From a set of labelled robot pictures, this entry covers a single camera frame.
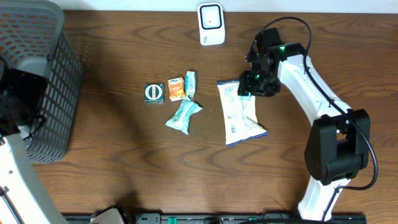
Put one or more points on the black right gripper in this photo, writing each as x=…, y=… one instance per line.
x=245, y=84

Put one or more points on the yellow snack bag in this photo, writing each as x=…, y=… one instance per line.
x=239, y=114

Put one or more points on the light blue tissue pack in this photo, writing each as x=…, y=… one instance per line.
x=190, y=84

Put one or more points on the orange Kleenex tissue pack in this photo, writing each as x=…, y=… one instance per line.
x=176, y=89

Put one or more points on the teal snack packet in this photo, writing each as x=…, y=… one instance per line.
x=181, y=119

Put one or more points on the green round-logo box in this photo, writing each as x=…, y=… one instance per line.
x=154, y=93

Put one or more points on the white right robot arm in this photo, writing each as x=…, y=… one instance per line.
x=337, y=147

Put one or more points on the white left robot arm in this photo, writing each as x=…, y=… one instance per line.
x=24, y=199

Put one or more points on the grey plastic basket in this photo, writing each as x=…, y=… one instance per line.
x=33, y=40

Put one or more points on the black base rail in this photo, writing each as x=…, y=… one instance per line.
x=268, y=217

